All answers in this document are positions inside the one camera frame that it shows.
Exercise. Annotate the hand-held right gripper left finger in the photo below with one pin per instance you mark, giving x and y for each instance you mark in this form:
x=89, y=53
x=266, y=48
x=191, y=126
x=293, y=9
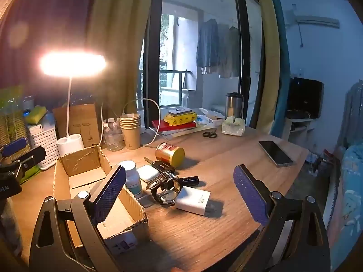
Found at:
x=110, y=192

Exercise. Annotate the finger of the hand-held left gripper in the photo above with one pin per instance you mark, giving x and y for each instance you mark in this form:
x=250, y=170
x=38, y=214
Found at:
x=14, y=147
x=32, y=155

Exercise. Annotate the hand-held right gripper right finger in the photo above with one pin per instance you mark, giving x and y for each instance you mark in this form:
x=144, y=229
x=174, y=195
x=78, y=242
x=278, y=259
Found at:
x=249, y=195

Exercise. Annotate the white pill bottle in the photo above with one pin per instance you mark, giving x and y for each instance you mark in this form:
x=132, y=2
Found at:
x=132, y=178

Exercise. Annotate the cardboard box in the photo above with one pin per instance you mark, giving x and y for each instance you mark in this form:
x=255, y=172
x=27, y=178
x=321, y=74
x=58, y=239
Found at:
x=85, y=172

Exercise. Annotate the white earbuds case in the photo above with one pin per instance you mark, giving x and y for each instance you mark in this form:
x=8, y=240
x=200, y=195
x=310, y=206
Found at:
x=147, y=173

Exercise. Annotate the black wristwatch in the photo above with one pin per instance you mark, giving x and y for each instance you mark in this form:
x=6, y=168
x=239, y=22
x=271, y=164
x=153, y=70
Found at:
x=164, y=191

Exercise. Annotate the black car key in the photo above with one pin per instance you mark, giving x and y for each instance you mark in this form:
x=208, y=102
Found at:
x=158, y=165

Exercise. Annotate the white power adapter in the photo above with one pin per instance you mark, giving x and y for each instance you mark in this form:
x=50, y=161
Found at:
x=192, y=199

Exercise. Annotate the black marker pen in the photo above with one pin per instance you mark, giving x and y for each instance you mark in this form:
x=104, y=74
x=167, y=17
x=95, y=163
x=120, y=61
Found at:
x=187, y=180

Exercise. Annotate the red small packet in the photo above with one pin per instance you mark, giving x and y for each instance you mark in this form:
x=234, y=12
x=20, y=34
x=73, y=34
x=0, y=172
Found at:
x=168, y=153

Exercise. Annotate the person's left forearm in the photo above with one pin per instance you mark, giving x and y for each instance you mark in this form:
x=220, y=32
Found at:
x=8, y=226

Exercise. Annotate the white woven plastic basket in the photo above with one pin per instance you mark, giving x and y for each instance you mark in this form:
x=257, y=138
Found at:
x=45, y=144

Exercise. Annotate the green pack of paper cups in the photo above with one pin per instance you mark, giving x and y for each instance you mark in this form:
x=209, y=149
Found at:
x=11, y=119

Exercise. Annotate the white desk lamp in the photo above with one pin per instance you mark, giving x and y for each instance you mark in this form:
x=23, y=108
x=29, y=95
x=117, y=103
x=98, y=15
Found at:
x=69, y=144

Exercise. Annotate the yellow green sponge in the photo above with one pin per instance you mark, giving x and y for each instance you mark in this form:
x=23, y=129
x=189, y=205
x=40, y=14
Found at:
x=37, y=114

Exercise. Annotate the smartphone with dark screen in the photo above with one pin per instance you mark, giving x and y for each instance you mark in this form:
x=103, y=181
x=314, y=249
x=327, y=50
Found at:
x=275, y=153

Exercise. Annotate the clear plastic bottles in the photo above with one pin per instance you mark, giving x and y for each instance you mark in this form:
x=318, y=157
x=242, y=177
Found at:
x=113, y=136

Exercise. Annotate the stack of brown paper cups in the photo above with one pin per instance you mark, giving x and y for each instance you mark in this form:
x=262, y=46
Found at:
x=131, y=136

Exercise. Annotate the flat cardboard lamp packaging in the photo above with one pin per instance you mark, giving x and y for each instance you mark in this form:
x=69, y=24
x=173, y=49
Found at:
x=85, y=124

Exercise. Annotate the pale green tissue pack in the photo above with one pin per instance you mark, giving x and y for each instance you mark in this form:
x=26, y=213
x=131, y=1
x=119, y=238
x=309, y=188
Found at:
x=234, y=127

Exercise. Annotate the black scissors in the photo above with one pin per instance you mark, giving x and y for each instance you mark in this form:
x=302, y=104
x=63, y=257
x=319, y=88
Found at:
x=209, y=133

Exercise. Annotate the white cabinet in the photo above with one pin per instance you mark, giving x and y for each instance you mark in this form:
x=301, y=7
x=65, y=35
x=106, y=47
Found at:
x=297, y=130

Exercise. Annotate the white packets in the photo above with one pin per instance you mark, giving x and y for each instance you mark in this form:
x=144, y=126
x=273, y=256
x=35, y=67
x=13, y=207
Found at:
x=209, y=117

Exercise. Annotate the red book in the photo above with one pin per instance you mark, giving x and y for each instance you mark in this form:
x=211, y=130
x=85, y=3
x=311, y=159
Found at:
x=167, y=126

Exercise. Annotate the teal curtain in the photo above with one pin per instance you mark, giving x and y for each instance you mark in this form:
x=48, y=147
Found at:
x=283, y=113

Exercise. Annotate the steel tumbler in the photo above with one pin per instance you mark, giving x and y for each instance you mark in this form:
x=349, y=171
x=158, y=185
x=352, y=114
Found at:
x=233, y=104

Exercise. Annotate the blue printed blanket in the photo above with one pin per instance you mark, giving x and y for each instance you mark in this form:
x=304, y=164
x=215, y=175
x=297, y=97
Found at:
x=350, y=198

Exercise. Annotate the yellow wipes pack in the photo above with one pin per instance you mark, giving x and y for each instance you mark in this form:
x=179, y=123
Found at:
x=181, y=119

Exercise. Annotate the white flat gadget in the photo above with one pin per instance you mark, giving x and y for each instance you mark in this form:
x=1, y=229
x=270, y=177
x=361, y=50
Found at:
x=179, y=111

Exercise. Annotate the black monitor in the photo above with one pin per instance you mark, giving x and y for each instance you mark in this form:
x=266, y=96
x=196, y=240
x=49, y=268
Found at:
x=306, y=97

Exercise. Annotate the dark blue curtain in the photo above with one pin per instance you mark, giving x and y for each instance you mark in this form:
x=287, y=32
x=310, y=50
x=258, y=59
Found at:
x=42, y=19

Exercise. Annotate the grey headboard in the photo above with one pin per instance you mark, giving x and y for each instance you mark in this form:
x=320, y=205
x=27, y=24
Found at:
x=353, y=113

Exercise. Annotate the hanging grey shirt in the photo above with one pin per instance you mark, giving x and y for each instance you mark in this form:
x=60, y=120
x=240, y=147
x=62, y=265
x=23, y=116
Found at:
x=229, y=51

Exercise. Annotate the yellow curtain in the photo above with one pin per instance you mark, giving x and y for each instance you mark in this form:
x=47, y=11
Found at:
x=122, y=34
x=269, y=48

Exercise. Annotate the hanging blue shirt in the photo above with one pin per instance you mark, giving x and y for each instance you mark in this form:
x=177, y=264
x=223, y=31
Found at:
x=208, y=45

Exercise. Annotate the white air conditioner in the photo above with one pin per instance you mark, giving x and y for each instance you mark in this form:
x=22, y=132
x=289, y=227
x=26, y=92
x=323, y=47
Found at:
x=314, y=19

